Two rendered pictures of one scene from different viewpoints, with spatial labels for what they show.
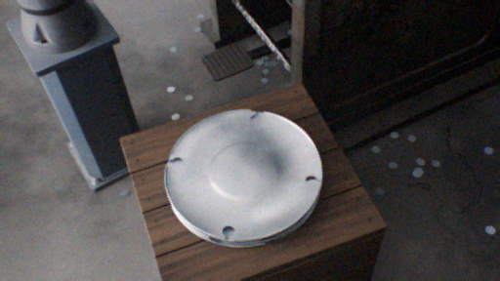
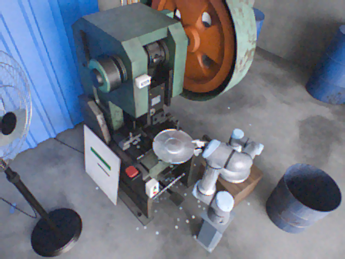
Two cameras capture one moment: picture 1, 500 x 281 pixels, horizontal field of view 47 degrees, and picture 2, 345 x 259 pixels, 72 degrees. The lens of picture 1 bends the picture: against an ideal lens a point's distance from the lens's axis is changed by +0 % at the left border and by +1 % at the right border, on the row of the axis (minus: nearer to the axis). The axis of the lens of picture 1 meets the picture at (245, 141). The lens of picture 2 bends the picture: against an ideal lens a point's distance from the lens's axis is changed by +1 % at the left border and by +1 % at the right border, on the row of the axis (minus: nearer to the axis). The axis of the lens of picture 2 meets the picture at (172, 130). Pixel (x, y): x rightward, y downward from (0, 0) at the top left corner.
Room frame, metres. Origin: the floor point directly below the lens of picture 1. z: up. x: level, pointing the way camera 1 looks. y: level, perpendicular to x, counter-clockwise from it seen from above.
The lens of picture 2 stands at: (1.58, 0.87, 2.03)
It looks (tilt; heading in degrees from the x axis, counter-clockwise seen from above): 47 degrees down; 246
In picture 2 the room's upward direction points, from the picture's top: 5 degrees clockwise
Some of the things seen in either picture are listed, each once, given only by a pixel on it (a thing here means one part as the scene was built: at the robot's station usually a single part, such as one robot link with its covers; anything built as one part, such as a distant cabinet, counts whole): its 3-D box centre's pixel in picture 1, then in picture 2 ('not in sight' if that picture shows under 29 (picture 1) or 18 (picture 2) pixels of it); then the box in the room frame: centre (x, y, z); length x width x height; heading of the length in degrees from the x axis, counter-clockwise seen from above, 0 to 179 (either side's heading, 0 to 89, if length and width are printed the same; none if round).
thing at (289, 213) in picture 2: not in sight; (298, 200); (0.16, 0.41, 0.24); 0.42 x 0.42 x 0.48
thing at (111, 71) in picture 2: not in sight; (108, 73); (1.49, -0.23, 1.31); 0.22 x 0.12 x 0.22; 114
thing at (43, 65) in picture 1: (90, 99); (212, 226); (0.95, 0.37, 0.23); 0.19 x 0.19 x 0.45; 28
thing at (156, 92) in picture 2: not in sight; (151, 100); (1.24, -0.27, 1.04); 0.17 x 0.15 x 0.30; 114
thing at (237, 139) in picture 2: not in sight; (238, 139); (0.73, 0.07, 0.85); 0.11 x 0.08 x 0.11; 125
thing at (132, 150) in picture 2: not in sight; (148, 133); (1.26, -0.31, 0.68); 0.45 x 0.30 x 0.06; 24
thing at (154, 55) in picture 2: not in sight; (146, 65); (1.26, -0.31, 1.27); 0.21 x 0.12 x 0.34; 114
